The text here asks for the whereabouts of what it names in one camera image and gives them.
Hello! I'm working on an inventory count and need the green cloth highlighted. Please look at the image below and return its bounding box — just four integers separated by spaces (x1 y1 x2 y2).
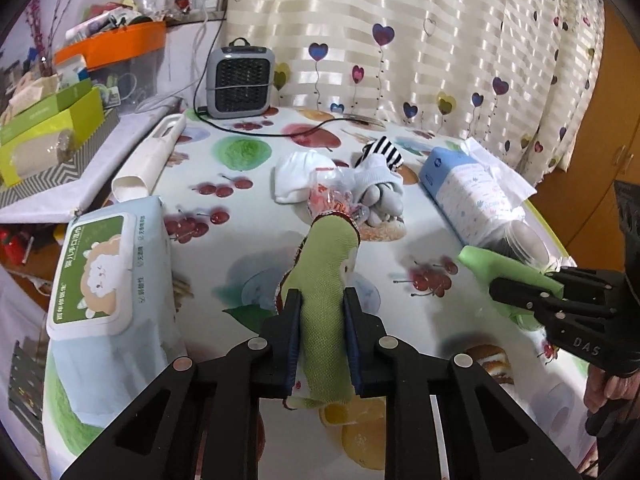
458 246 564 332

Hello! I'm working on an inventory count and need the green tissue box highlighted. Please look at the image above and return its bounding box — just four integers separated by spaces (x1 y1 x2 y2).
1 79 104 186

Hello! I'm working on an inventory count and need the orange storage bin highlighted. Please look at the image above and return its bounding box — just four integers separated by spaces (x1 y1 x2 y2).
53 22 166 70

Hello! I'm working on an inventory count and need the white plastic tube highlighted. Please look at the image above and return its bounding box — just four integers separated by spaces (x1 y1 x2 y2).
112 114 186 203

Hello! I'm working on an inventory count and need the clear red snack bag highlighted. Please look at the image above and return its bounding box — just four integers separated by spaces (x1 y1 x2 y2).
307 167 369 226

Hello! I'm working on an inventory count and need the blue white tissue pack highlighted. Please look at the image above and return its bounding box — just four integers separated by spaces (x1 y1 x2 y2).
419 139 536 246

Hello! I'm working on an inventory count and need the fruit pattern tablecloth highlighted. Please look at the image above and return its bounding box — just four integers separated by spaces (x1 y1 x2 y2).
41 104 601 480

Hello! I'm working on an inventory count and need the black heater power cable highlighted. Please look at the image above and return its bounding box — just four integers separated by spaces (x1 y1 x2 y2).
192 86 388 139

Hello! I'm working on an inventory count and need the grey small space heater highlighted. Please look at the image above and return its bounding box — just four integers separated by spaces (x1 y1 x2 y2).
205 37 274 119

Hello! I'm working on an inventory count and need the clear round plastic container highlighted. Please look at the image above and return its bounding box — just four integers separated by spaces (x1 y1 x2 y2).
483 220 552 272

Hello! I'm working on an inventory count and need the brown wooden wardrobe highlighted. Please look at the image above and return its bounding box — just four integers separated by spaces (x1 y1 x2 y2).
533 2 639 271

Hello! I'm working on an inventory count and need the green wet wipes pack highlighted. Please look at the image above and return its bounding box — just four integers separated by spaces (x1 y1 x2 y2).
45 194 188 441

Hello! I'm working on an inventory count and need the green beige sock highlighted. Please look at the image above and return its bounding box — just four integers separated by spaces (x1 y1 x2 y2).
277 214 360 410

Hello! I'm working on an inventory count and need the grey white sock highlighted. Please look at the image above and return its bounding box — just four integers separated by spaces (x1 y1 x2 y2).
350 154 404 228

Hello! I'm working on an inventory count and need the person's right hand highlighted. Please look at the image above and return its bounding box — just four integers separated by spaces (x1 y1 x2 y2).
584 365 639 413

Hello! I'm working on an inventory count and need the striped heart pattern curtain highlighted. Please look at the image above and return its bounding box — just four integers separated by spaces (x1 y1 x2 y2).
226 0 605 184

